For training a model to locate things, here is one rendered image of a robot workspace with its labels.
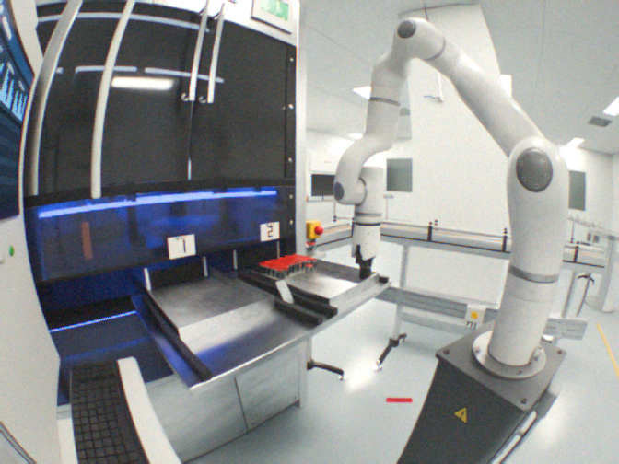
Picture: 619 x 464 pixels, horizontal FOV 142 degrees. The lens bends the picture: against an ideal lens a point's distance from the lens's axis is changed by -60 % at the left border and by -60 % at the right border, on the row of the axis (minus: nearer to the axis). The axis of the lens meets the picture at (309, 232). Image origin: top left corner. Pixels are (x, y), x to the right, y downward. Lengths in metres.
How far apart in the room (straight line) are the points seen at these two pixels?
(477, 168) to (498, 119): 1.60
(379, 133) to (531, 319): 0.56
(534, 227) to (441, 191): 1.75
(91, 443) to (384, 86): 0.97
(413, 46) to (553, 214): 0.43
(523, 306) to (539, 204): 0.18
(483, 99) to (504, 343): 0.46
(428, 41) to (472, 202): 1.65
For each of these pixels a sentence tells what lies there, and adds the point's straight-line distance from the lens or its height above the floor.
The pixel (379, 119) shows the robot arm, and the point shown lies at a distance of 0.71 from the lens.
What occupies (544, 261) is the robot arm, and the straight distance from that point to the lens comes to 0.49.
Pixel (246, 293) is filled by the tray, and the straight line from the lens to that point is 0.76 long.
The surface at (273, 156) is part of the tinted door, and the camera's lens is 0.98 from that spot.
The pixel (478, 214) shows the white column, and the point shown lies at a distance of 2.12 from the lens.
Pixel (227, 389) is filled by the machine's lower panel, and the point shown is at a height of 0.43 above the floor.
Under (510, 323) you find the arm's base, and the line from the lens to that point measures 0.53.
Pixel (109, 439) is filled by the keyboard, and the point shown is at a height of 0.83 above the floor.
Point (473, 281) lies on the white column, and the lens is 2.22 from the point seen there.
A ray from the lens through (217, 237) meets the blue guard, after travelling 0.84.
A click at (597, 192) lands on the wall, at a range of 9.41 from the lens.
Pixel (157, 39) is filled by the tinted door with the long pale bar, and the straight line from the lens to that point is 0.89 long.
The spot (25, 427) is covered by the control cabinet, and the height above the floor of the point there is 0.91.
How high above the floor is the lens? 1.18
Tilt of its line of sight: 10 degrees down
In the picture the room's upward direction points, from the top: straight up
